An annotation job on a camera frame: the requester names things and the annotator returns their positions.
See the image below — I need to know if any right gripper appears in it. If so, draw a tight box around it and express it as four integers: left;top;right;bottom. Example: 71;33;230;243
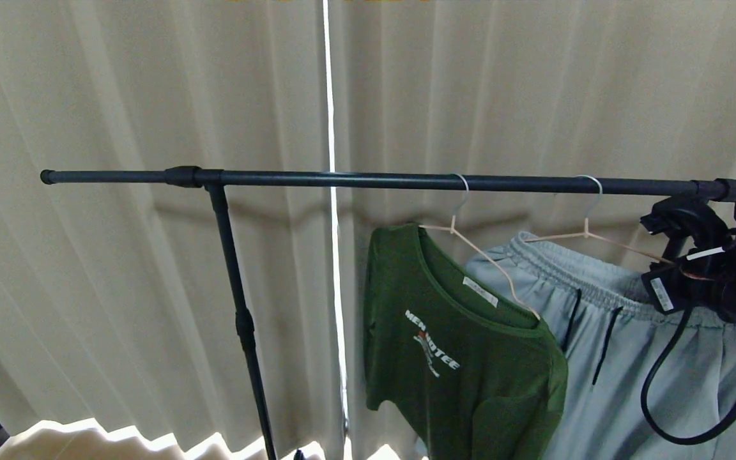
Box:
640;259;726;315

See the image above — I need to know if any pale blue denim garment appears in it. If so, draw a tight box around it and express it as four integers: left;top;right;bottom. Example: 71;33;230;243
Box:
416;231;736;460

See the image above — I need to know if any pink clothes hanger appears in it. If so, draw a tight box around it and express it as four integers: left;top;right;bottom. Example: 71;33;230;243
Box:
525;175;714;282
419;174;542;321

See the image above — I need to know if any green long-sleeved shirt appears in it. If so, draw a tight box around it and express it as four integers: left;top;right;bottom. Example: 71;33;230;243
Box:
363;223;569;460

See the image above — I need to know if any black clothes rack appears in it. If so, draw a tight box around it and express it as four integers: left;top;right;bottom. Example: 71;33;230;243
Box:
40;166;736;460

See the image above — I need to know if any beige curtain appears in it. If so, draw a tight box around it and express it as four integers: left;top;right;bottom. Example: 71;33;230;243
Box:
0;0;736;460

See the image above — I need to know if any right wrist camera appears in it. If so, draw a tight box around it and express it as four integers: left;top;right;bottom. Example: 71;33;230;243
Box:
640;196;733;257

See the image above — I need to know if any black cable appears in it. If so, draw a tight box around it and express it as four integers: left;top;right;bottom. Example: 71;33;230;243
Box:
640;300;736;446

